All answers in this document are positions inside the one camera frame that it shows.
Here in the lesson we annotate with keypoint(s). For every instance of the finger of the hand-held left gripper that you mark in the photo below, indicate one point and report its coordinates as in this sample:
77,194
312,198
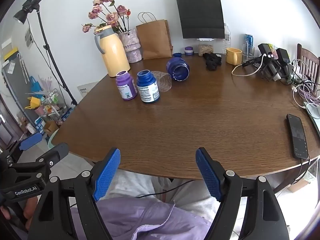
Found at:
56,152
31,141

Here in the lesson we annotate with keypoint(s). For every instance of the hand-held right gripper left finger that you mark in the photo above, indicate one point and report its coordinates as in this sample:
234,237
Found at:
106,175

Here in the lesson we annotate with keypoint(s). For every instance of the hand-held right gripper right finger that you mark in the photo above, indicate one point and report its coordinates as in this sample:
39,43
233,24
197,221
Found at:
208,176

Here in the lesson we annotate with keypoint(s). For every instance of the clear plastic cup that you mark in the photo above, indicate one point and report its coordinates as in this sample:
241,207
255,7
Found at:
163,81

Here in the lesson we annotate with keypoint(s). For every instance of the person's left hand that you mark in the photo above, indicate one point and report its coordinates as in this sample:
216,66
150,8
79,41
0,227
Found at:
30,207

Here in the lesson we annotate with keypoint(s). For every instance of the white trousers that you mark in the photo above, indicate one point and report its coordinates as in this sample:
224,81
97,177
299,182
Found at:
135,185

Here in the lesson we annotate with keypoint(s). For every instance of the cluttered storage cart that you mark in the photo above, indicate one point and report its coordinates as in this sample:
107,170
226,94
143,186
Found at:
50,105

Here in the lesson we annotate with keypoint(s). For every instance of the grey refrigerator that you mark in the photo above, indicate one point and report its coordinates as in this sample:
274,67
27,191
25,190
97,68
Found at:
15,87

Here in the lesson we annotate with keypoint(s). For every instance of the lilac garment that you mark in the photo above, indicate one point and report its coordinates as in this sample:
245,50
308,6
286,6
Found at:
140,220

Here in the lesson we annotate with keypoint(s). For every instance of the white printed box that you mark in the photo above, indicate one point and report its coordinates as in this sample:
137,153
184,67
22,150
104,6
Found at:
86,91

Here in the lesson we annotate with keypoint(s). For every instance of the black light stand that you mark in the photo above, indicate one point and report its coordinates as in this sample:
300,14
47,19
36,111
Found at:
51,55

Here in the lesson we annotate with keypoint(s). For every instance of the cardboard box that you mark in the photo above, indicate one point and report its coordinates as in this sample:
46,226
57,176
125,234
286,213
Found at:
298,185

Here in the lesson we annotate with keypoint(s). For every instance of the purple pill bottle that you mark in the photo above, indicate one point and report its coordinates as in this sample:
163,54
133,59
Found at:
125,86

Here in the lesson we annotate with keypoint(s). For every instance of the black smartphone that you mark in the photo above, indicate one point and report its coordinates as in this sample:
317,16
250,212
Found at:
297,137

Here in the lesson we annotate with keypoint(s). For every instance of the blue pill bottle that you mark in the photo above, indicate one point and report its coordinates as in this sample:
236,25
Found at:
147,86

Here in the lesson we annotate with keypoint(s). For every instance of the yellow thermos jug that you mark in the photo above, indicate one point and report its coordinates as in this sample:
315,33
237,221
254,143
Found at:
113,55

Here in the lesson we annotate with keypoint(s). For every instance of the black cloth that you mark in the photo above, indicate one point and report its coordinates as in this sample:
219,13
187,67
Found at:
212,60

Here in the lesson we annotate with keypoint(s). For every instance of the large blue jar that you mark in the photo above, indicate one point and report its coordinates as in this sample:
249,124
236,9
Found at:
175,65

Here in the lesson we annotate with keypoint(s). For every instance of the yellow mug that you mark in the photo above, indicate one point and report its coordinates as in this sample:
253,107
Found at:
232,56

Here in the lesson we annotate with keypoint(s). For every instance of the blue jar lid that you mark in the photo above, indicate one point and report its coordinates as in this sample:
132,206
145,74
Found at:
177,54

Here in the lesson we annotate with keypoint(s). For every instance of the glass jar of grains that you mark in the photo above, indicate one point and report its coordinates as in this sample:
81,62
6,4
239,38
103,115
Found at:
205,50

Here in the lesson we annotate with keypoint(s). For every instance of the small purple jar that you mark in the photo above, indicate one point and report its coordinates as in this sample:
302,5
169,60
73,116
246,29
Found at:
189,50

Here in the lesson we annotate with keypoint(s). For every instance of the pale purple vase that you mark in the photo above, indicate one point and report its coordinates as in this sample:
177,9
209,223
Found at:
131,45

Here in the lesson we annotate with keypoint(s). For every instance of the clear glass tumbler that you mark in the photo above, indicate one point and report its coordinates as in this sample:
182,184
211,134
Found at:
248,51

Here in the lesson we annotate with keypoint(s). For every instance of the clear water bottle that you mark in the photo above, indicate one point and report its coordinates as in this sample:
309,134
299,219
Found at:
226,42

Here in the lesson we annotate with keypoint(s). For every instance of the black studio light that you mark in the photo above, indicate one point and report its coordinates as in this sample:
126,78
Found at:
27,5

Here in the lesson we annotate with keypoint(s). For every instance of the white clip stand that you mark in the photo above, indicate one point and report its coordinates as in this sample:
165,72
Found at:
205,39

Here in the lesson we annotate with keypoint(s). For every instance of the brown paper bag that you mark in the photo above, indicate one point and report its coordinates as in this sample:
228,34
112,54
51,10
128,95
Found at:
153,40

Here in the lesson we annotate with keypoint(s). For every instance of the blue carton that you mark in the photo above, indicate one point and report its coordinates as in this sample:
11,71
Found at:
248,38

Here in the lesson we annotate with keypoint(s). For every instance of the dried pink roses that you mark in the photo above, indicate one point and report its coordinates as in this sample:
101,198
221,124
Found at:
110,17

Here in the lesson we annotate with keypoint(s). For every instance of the wooden chair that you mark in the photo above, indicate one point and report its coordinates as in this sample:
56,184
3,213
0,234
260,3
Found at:
308,60

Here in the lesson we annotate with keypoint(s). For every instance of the black paper bag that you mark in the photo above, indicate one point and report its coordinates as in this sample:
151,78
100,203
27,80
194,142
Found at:
200,12

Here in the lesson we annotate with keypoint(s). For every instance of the black camera device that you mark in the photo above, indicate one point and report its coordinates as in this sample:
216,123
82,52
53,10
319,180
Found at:
265,51
283,57

